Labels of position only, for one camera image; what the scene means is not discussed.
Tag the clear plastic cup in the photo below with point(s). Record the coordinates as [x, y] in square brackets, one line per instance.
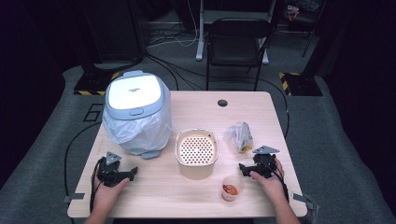
[232, 188]

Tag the white grey-lidded trash bin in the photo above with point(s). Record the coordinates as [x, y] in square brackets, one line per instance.
[134, 93]

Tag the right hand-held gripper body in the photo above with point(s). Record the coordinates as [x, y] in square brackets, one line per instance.
[264, 163]

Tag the dark cabinet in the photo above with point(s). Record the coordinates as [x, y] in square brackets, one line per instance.
[112, 28]

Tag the white bin liner bag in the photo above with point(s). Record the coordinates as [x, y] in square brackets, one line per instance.
[140, 133]

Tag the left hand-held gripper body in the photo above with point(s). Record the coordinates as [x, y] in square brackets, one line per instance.
[109, 174]

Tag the person's left hand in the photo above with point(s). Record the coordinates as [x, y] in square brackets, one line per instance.
[107, 194]

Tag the clear plastic bag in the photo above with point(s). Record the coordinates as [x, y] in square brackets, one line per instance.
[238, 135]

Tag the grey metal table bracket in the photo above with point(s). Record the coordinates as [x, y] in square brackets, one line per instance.
[74, 197]
[303, 199]

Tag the black hazard-striped stand base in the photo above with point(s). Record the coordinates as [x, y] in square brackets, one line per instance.
[302, 84]
[93, 84]

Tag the black folding chair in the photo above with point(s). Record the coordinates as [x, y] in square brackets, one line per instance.
[236, 43]

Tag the beige perforated strainer container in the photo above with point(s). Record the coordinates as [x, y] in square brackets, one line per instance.
[196, 149]

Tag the person's right hand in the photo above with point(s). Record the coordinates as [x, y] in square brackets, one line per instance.
[272, 186]

